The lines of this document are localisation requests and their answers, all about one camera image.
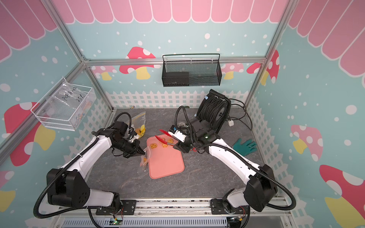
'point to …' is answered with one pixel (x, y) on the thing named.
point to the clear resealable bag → (138, 123)
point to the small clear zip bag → (145, 157)
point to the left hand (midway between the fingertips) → (143, 155)
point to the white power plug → (230, 123)
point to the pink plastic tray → (164, 160)
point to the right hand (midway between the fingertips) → (177, 142)
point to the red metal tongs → (168, 135)
